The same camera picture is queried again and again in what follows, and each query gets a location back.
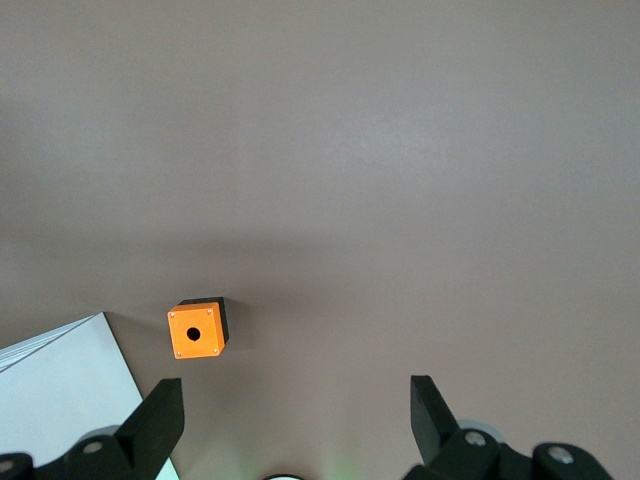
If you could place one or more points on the orange black button enclosure box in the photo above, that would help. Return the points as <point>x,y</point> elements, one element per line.
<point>205,320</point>

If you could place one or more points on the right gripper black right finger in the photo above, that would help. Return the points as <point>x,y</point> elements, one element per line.
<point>435,440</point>

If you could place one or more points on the white drawer cabinet housing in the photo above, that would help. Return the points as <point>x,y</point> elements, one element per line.
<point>60,390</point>

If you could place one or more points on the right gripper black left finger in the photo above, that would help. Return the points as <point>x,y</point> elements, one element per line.
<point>150,425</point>

